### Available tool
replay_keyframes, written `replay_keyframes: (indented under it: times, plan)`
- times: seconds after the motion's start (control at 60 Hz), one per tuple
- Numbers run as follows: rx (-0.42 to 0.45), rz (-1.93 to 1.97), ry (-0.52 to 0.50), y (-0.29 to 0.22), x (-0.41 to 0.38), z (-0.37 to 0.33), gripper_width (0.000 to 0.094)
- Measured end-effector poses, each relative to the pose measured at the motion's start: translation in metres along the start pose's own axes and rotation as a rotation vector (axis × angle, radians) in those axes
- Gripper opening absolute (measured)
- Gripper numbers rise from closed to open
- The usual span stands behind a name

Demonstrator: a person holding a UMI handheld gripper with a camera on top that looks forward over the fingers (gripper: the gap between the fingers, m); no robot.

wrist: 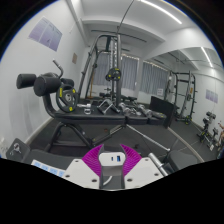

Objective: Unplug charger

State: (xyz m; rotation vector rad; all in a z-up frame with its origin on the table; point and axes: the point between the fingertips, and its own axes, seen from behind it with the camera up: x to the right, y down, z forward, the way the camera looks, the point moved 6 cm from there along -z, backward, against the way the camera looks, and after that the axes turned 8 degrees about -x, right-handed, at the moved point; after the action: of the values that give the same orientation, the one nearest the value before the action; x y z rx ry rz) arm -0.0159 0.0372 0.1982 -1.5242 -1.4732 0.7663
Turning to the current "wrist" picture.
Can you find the long ceiling light strip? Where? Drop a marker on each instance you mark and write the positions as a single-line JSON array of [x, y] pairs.
[[206, 56], [161, 10]]

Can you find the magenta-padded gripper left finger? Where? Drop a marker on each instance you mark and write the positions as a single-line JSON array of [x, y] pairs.
[[80, 173]]

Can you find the grey dumbbell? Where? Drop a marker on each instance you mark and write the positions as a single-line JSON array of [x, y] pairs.
[[126, 109], [145, 110]]

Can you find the silver spring barbell collar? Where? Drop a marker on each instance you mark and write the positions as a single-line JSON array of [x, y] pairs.
[[15, 148]]

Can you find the large purple wall poster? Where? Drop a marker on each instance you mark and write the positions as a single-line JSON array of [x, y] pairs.
[[45, 33]]

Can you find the small white window sign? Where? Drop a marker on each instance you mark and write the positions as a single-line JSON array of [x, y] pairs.
[[160, 92]]

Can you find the white charger block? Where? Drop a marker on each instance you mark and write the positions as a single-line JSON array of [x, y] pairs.
[[111, 159]]

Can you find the black bench pad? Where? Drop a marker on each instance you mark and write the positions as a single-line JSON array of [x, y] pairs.
[[180, 160]]

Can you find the small brown wall plaque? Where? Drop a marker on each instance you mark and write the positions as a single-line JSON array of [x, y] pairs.
[[74, 58]]

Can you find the black weight bench with rollers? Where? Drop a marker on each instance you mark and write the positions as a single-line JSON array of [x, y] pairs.
[[90, 116]]

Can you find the black upright bench panel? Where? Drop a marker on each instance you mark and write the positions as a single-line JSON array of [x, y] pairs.
[[161, 110]]

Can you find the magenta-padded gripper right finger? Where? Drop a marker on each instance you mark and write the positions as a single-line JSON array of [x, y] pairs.
[[143, 171]]

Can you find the person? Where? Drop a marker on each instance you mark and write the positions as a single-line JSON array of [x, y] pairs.
[[221, 133]]

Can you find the black yellow weight plate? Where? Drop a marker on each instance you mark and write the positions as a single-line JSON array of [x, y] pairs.
[[61, 100], [113, 74]]

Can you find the dumbbell rack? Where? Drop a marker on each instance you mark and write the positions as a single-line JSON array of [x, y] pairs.
[[208, 128]]

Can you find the small purple wall poster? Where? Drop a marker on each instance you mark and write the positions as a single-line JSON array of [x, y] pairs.
[[211, 96]]

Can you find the black power rack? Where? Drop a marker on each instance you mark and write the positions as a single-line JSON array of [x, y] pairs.
[[192, 100]]

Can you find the black square seat pad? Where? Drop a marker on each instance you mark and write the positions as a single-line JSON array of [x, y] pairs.
[[24, 147]]

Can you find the grey window curtain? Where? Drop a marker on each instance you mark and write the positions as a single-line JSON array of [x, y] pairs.
[[130, 73], [153, 78]]

